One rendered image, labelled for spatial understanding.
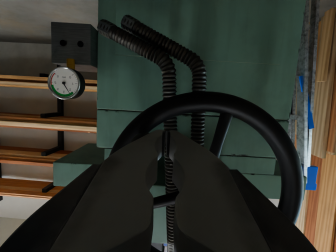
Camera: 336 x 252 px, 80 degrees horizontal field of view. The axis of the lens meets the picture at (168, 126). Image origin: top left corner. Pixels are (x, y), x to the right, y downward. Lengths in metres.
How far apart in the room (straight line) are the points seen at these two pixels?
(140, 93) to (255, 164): 0.31
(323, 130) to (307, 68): 0.66
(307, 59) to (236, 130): 0.91
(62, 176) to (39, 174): 3.21
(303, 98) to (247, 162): 0.87
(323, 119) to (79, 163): 1.69
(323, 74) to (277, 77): 1.31
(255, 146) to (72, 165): 0.43
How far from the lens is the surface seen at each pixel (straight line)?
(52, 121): 2.85
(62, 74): 0.45
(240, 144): 0.50
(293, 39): 0.54
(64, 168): 0.54
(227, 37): 0.49
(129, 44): 0.36
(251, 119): 0.29
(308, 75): 1.37
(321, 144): 1.89
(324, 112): 1.86
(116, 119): 0.47
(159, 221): 0.43
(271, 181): 0.55
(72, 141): 3.34
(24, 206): 4.11
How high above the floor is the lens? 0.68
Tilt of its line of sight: 7 degrees up
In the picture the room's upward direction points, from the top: 177 degrees counter-clockwise
